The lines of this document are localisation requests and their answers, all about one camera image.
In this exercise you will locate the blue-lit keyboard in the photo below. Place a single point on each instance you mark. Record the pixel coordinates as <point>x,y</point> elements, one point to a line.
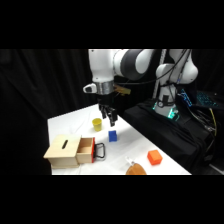
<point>207,99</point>

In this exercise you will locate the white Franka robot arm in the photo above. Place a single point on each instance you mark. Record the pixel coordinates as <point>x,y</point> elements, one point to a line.
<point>103,66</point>

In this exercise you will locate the black curtain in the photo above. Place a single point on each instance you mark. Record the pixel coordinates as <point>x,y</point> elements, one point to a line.
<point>30,86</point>

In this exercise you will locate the green base light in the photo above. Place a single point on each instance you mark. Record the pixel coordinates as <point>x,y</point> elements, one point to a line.
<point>171,113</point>

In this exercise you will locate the orange block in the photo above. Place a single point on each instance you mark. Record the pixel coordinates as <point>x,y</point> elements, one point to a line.
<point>154,157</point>

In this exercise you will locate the black cloth-covered robot stand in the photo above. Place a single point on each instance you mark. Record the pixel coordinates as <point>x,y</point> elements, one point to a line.
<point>166,140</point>

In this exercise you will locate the tan wrist mount piece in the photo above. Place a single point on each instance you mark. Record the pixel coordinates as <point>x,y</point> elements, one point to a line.
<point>121,89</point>

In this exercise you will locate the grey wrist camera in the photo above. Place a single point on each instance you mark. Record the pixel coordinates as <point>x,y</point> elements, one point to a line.
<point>89,88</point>

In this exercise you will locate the yellow cup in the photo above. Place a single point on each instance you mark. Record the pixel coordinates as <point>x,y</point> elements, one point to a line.
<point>97,124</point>

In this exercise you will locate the orange-brown round object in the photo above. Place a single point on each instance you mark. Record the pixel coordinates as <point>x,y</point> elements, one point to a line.
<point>135,170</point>

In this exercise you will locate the wooden box with slot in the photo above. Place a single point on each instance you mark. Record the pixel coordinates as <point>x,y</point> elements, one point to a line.
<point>61,150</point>

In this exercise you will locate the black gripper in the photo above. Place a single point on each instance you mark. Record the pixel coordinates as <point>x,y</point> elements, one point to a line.
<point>106,100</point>

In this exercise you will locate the blue block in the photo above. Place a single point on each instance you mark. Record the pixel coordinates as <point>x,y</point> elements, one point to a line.
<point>113,136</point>

